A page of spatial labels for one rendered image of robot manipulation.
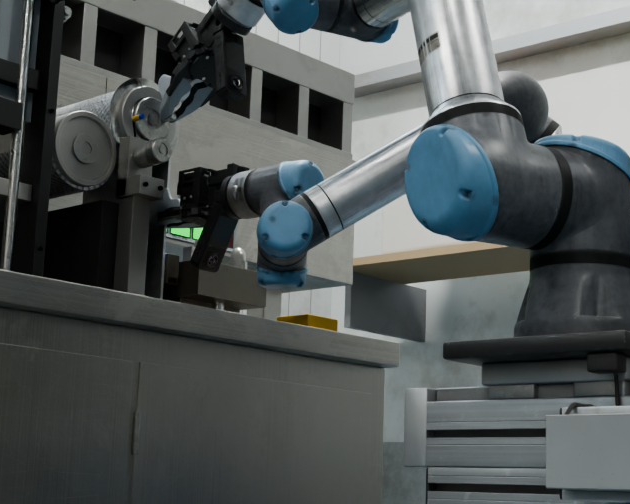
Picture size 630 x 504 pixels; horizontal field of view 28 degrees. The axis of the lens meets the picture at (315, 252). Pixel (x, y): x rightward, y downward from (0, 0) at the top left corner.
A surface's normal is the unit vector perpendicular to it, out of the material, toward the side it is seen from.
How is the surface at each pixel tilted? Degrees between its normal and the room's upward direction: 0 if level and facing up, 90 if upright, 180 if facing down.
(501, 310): 90
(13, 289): 90
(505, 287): 90
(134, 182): 90
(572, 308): 72
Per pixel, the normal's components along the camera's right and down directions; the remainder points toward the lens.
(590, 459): -0.66, -0.17
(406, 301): 0.75, -0.11
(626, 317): 0.42, -0.45
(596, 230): 0.07, -0.19
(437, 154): -0.86, 0.00
